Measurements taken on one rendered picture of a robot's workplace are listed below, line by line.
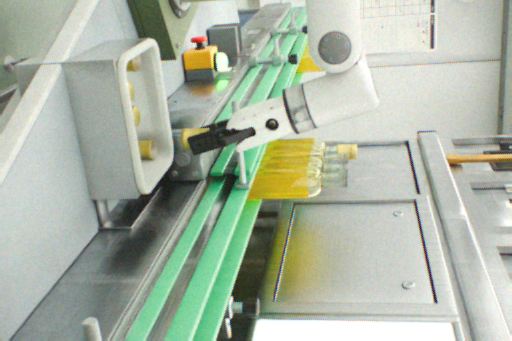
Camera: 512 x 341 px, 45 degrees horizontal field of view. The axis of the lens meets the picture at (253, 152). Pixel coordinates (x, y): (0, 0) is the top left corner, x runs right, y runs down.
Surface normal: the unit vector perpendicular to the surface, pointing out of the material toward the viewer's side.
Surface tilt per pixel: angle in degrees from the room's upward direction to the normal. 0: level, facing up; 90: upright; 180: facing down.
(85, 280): 90
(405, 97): 90
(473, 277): 90
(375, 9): 90
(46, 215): 0
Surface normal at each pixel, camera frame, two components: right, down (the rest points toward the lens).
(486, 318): -0.09, -0.93
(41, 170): 0.98, -0.04
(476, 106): -0.15, 0.36
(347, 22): 0.03, 0.20
